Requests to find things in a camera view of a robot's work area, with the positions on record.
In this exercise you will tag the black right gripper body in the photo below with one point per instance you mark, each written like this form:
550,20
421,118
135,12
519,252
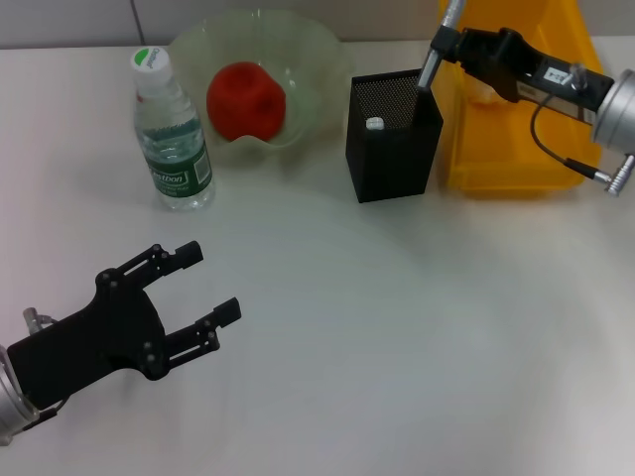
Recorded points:
501,59

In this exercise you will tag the grey pen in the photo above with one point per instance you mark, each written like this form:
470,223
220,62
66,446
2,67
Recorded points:
449,15

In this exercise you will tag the black mesh pen holder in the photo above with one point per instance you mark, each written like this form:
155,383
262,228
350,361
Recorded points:
392,163

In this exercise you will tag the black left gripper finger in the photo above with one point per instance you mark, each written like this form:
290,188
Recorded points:
203,337
168,260

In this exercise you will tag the clear green-label water bottle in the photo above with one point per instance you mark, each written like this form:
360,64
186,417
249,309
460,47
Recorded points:
173,158

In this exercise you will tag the yellow plastic bin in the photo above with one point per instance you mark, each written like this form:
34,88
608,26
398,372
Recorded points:
496,149

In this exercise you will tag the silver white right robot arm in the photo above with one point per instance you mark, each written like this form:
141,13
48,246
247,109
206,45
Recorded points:
617,114

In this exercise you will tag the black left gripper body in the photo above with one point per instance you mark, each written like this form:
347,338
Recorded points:
89,347

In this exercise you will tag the pale green glass fruit bowl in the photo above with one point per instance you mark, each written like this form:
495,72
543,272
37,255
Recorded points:
307,64

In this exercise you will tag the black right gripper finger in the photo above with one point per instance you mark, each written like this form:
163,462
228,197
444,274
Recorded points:
446,44

